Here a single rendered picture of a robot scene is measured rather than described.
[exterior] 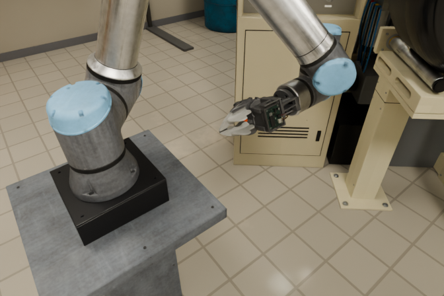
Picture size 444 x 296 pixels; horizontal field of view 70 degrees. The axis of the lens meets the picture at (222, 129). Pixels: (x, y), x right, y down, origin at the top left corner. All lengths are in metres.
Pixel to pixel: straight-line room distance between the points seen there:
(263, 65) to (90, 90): 0.97
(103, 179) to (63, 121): 0.19
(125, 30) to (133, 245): 0.55
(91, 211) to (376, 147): 1.29
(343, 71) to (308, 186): 1.26
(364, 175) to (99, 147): 1.35
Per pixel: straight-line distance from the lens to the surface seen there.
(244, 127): 0.79
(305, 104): 0.85
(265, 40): 1.55
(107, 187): 0.89
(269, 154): 1.93
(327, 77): 0.71
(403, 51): 1.28
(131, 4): 0.83
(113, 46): 0.88
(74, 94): 0.85
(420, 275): 1.76
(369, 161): 1.74
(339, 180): 1.99
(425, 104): 1.13
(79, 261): 0.93
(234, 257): 1.57
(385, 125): 1.62
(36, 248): 1.01
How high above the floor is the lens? 1.34
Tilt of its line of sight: 36 degrees down
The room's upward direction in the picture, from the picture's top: straight up
